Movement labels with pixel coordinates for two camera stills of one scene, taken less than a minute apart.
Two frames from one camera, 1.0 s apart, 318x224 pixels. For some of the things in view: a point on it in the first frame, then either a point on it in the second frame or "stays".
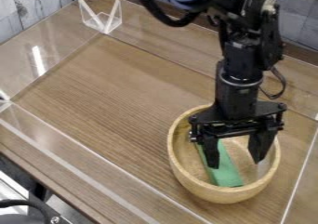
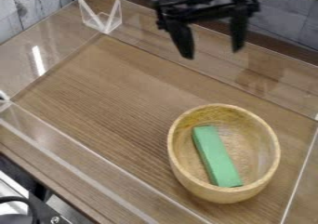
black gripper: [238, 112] to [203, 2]
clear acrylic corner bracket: [97, 19] stays
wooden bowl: [255, 176] stays
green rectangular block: [227, 174] stays
